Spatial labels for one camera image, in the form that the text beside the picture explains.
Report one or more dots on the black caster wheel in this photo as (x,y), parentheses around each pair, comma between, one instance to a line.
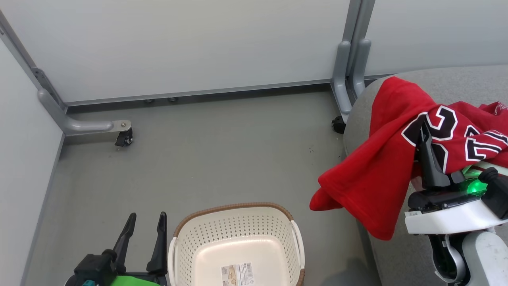
(125,138)
(338,125)

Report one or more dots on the cream perforated laundry basket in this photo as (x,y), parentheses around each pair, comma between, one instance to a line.
(238,234)

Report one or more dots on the paper label sticker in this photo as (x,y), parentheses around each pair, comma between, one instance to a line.
(237,275)

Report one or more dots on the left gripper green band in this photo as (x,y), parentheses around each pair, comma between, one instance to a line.
(99,268)

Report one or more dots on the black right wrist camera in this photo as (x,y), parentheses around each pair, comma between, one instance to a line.
(498,192)

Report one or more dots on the grey partition post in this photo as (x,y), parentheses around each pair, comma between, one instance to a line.
(357,20)

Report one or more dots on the short grey partition foot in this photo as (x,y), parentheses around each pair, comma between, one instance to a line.
(341,79)
(360,67)

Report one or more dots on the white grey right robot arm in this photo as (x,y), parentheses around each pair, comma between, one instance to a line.
(484,258)

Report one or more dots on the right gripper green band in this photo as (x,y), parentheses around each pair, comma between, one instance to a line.
(444,216)

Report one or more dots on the red jersey with black lettering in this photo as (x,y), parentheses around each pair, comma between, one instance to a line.
(377,171)

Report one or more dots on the grey fabric sofa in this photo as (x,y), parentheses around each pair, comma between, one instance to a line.
(448,81)

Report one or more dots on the white partition panel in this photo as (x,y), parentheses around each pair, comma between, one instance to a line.
(20,159)
(178,43)
(436,31)

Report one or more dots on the long grey partition foot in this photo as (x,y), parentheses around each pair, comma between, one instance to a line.
(79,126)

